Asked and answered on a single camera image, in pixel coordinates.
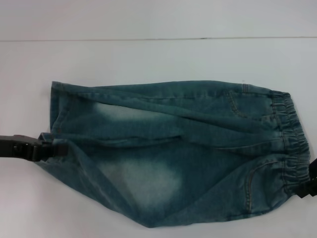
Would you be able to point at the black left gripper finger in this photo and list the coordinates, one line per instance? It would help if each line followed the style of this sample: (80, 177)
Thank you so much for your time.
(54, 151)

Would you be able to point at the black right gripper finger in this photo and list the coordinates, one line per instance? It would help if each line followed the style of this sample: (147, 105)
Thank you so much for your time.
(309, 189)

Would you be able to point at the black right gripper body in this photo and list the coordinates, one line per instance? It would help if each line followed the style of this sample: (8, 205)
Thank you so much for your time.
(314, 169)

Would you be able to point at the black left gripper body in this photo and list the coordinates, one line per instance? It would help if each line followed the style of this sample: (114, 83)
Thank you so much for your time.
(17, 148)

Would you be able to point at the blue denim shorts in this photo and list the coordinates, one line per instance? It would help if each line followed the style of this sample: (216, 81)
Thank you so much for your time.
(163, 148)

